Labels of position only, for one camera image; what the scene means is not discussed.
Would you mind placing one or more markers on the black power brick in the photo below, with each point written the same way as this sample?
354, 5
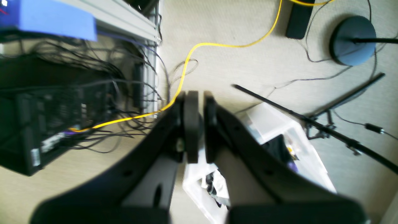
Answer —
298, 21

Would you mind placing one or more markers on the black computer tower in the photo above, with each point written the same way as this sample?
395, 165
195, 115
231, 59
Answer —
40, 102

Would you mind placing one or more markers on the blue cloth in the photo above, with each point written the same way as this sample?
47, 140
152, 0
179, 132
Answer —
48, 17

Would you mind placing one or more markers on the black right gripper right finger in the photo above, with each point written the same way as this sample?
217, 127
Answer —
263, 190

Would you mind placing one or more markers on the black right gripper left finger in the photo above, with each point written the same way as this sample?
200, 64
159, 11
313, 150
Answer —
138, 188

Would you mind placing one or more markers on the aluminium table frame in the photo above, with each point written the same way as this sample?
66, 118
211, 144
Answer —
136, 39

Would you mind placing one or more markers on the black stand pole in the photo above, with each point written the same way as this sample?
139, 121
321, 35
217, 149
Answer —
375, 40

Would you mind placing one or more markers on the clear plastic storage bin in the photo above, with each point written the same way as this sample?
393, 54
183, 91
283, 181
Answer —
279, 135

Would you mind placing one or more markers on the round black stand base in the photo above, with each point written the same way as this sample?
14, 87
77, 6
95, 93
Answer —
343, 46

